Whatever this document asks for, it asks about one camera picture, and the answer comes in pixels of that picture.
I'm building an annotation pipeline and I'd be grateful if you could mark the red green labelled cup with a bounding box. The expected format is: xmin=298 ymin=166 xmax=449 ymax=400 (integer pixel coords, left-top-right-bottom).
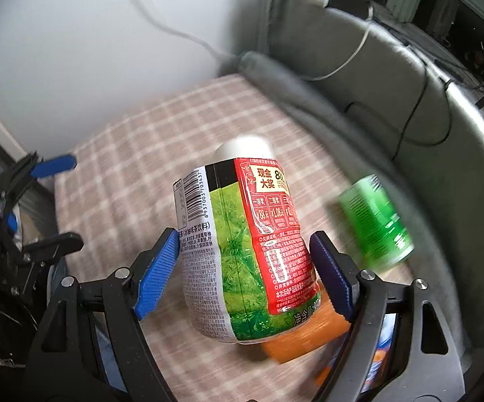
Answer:
xmin=173 ymin=134 xmax=321 ymax=344

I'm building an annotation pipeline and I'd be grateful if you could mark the orange paper cup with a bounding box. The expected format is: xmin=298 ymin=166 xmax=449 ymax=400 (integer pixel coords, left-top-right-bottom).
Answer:
xmin=261 ymin=281 xmax=350 ymax=364

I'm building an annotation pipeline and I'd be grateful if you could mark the blue orange Arctic Ocean cup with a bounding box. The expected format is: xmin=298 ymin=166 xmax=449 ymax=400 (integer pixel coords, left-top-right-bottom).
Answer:
xmin=361 ymin=313 xmax=397 ymax=394

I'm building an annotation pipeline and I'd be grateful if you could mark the plaid checked cloth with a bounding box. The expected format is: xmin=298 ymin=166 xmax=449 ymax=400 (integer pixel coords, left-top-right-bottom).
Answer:
xmin=56 ymin=74 xmax=356 ymax=401

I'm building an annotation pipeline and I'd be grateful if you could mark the grey blanket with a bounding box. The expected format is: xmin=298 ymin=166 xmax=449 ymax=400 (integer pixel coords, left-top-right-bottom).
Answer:
xmin=236 ymin=0 xmax=484 ymax=387

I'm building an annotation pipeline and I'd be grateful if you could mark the white charging cable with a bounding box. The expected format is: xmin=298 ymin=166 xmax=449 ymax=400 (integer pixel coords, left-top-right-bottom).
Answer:
xmin=122 ymin=0 xmax=374 ymax=83

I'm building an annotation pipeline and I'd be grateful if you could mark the black power cable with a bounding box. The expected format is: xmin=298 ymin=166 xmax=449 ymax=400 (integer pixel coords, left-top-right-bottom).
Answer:
xmin=342 ymin=62 xmax=455 ymax=164

